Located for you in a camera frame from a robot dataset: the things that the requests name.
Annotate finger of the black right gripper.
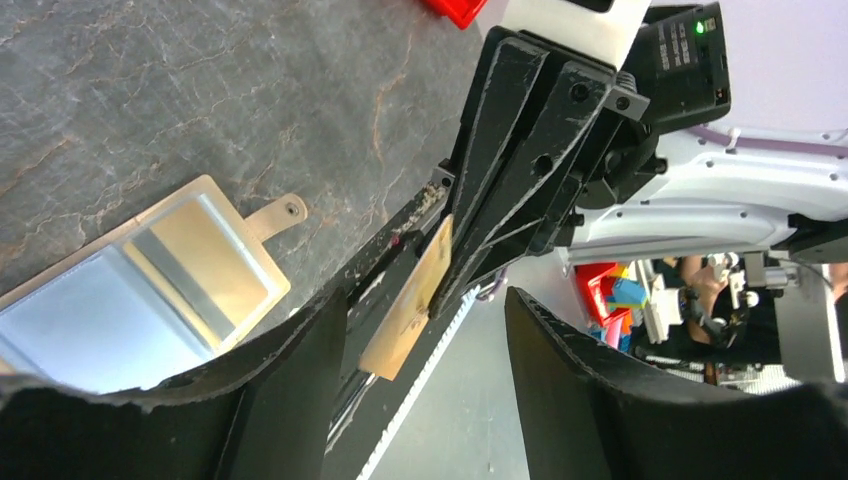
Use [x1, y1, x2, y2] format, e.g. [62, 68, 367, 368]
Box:
[450, 36, 549, 246]
[429, 61, 612, 315]

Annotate colourful toy bricks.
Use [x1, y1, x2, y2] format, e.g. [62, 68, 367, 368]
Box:
[575, 262, 649, 352]

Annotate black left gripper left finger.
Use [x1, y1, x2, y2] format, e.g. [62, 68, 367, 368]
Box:
[1, 291, 347, 479]

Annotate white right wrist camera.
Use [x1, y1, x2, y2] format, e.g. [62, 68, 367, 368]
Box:
[500, 0, 651, 70]

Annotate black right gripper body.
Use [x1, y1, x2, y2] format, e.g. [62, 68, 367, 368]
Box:
[481, 27, 657, 258]

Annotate red double plastic bin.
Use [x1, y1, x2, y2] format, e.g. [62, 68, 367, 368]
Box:
[423, 0, 488, 30]

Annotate orange VIP card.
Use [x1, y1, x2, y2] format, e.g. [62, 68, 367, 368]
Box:
[358, 214, 454, 381]

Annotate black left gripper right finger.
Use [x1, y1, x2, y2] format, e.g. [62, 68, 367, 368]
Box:
[504, 287, 847, 479]

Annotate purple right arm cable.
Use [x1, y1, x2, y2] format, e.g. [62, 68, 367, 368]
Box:
[688, 124, 848, 160]

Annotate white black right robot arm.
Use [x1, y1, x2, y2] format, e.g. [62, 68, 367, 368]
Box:
[431, 1, 847, 311]

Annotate beige leather card holder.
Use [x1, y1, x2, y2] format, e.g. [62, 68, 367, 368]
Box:
[1, 175, 308, 394]

